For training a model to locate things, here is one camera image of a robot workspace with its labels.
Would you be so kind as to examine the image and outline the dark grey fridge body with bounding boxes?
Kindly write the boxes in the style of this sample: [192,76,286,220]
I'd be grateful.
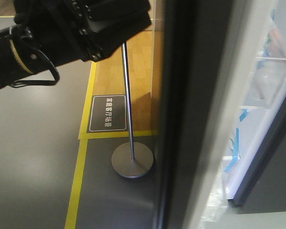
[223,0,286,214]

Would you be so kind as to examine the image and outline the blue tape strip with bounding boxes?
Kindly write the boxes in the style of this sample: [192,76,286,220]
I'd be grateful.
[222,128,240,173]
[239,108,250,122]

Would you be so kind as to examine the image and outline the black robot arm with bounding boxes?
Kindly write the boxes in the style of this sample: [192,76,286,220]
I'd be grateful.
[0,0,151,89]

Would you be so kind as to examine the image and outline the blue tape strip upper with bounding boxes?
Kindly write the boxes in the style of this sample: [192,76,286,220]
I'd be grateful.
[239,108,250,122]

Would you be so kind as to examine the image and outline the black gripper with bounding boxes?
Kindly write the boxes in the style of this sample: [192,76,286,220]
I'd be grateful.
[23,0,151,66]

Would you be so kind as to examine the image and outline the dark floor sign sticker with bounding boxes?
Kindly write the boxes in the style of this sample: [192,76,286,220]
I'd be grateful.
[87,95,127,133]

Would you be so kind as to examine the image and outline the silver sign stand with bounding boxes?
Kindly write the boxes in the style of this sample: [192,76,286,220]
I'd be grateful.
[111,43,154,179]

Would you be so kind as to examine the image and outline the blue tape strip lower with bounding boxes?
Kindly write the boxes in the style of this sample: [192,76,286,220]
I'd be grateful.
[222,128,240,173]

